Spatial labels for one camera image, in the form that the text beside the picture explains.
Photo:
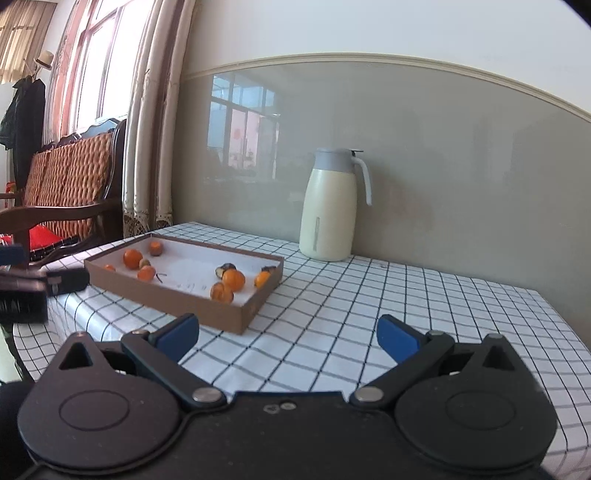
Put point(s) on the wooden bench with orange cushion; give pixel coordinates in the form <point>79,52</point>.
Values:
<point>69,184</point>

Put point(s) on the dark hanging coat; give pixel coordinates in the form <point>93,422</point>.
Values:
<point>27,129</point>

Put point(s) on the white checked tablecloth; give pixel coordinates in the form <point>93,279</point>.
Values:
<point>369,300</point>

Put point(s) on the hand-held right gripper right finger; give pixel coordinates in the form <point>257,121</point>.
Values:
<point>397,339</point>

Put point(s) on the beige curtain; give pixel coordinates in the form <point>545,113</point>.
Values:
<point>152,138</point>

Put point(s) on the large orange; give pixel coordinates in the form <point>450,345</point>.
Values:
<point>133,258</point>

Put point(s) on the red cloth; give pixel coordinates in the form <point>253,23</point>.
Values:
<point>44,237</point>

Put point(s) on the cream thermos jug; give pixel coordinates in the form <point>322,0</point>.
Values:
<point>325,217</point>

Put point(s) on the dark round fruit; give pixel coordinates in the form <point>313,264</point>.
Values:
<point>225,267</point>

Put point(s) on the window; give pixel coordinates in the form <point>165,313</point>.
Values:
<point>101,69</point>

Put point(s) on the medium orange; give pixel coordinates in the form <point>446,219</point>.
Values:
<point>234,280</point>

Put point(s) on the small yellowish orange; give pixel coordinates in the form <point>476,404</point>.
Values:
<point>156,248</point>

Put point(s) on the brown cardboard box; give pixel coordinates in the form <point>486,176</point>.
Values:
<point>194,265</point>

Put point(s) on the beige hat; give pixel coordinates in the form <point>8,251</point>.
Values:
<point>45,59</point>

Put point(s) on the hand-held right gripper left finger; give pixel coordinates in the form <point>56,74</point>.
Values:
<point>178,336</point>

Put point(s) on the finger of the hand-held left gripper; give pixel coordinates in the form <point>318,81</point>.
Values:
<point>67,280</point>
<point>11,256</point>

